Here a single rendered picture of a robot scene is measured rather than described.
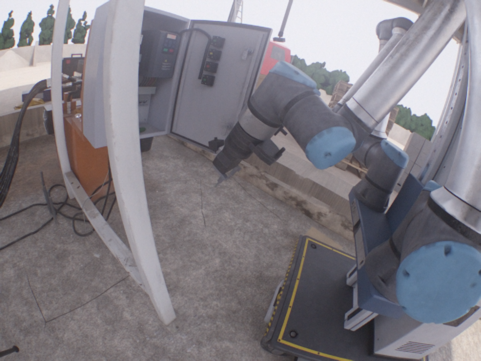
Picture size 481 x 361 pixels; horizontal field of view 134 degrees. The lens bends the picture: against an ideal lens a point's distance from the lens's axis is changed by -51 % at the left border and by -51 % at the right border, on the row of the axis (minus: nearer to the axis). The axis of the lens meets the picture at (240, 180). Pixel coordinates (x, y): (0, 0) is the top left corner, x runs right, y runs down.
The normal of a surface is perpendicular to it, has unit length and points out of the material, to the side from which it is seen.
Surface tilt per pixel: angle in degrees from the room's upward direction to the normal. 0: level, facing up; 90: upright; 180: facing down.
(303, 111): 72
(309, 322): 0
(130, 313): 0
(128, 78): 80
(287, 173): 92
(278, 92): 82
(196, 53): 90
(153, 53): 90
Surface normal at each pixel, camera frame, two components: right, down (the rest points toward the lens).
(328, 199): -0.52, 0.28
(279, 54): 0.39, 0.48
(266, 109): -0.40, 0.54
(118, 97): 0.83, 0.32
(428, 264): -0.72, 0.25
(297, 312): 0.25, -0.84
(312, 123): -0.50, -0.04
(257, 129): -0.15, 0.70
